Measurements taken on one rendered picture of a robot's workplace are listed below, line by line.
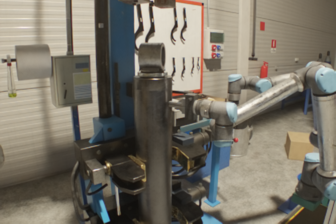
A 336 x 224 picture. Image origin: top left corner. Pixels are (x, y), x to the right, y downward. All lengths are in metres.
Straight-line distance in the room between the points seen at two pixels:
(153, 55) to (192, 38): 2.94
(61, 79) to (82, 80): 0.17
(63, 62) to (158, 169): 1.09
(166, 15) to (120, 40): 2.25
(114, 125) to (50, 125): 1.84
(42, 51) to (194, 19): 2.88
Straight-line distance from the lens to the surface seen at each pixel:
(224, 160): 3.38
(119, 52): 1.63
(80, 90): 1.99
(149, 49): 1.24
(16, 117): 3.16
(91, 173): 1.36
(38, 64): 1.88
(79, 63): 1.97
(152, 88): 1.21
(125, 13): 1.67
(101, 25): 1.50
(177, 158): 1.57
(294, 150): 3.93
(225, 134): 1.15
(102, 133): 1.47
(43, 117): 3.19
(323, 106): 1.32
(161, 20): 3.76
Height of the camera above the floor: 1.63
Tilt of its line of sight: 12 degrees down
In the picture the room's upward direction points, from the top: straight up
